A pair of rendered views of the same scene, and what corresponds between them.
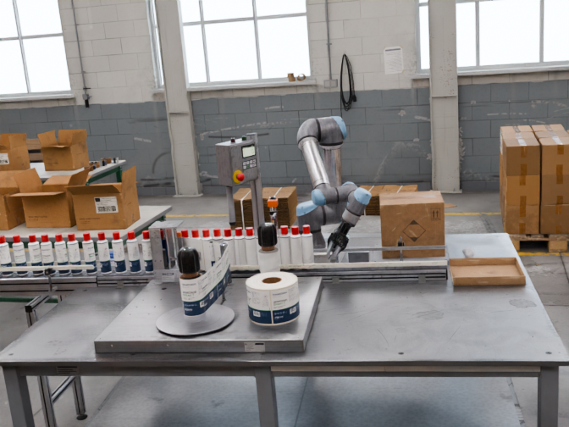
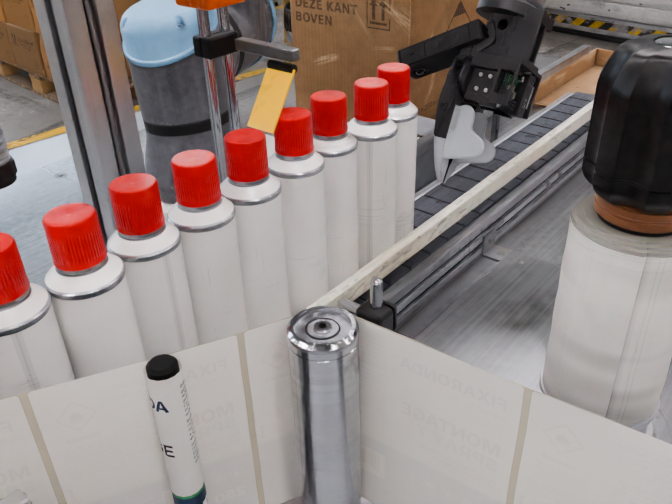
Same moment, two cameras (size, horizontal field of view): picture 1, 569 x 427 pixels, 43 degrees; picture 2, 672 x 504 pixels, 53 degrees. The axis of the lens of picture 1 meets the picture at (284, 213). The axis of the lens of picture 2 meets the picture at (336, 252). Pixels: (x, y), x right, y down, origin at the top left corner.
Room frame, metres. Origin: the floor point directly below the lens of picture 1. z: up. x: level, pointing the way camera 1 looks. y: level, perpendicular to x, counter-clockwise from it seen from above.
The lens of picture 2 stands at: (2.91, 0.51, 1.29)
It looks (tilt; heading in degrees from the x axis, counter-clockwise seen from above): 32 degrees down; 300
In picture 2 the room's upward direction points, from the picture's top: 2 degrees counter-clockwise
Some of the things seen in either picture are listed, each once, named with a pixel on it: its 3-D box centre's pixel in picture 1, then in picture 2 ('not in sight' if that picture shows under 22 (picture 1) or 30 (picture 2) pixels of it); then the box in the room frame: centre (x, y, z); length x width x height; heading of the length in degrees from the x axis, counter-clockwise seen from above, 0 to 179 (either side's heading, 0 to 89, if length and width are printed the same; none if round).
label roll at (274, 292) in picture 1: (273, 297); not in sight; (2.66, 0.07, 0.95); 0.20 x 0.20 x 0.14
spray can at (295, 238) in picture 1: (296, 247); (371, 181); (3.19, -0.04, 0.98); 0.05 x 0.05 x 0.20
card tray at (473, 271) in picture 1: (485, 270); (630, 86); (3.05, -0.87, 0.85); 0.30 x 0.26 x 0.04; 80
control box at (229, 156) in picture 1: (237, 162); not in sight; (3.32, 0.20, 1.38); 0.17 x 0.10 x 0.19; 135
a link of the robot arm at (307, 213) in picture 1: (309, 214); (179, 54); (3.50, -0.13, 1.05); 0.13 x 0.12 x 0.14; 102
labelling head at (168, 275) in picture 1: (169, 251); not in sight; (3.20, 0.54, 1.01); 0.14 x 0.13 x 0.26; 80
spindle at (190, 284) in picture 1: (191, 283); not in sight; (2.66, 0.38, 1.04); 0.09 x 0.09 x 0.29
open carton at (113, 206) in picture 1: (107, 196); not in sight; (4.73, 1.17, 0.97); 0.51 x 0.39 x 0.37; 169
